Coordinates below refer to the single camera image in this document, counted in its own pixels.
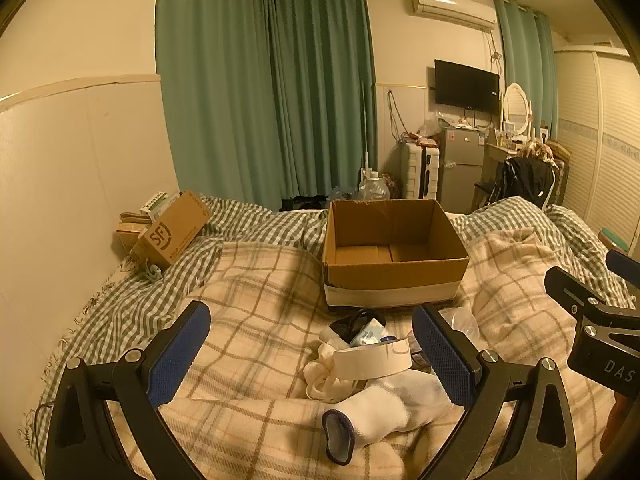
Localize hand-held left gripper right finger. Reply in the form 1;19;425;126
412;304;581;480

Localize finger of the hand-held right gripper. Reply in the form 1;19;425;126
605;249;640;307
545;266;609;318

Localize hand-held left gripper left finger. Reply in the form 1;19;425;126
45;301;212;480

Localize clear plastic cup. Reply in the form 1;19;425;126
410;306;482;366

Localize white tape roll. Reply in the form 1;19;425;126
332;338;413;380

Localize white sock with grey toe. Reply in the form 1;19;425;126
322;372;453;464

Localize blue and white packet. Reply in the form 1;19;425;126
350;321;397;348

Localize black small item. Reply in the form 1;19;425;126
330;310;386;342

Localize cream cloth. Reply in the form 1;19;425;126
303;329;372;402

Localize person's right forearm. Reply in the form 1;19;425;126
600;389;633;453

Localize teal item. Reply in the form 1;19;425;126
600;227;631;256

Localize beige plaid blanket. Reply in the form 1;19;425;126
107;230;621;480

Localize black jacket on chair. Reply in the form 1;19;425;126
492;156;557;209

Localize white slatted wardrobe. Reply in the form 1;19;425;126
552;44;640;257

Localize closed printed cardboard box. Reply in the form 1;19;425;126
132;190;211;271

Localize beige folded items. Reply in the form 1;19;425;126
117;212;151;252

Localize floral cloth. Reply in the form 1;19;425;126
517;141;554;164

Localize white dressing table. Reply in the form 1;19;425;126
481;132;532;197

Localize green and white carton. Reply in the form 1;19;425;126
140;191;181;221

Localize grey small fridge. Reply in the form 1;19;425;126
439;126;485;213

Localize large clear water bottle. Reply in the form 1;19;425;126
357;171;391;202

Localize white oval mirror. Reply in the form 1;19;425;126
501;84;533;137

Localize white suitcase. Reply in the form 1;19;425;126
400;141;441;201

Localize black bag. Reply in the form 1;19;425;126
280;195;329;212

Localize clear plastic bag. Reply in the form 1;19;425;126
417;109;447;142

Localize narrow green curtain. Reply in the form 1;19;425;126
494;0;559;135

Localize white mop pole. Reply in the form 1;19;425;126
360;80;374;182

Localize wide green curtain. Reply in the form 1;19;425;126
156;0;276;208

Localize white air conditioner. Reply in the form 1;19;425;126
404;0;498;31

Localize black wall television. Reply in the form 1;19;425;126
434;59;501;116

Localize hanging wall cables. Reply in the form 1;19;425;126
387;90;412;142

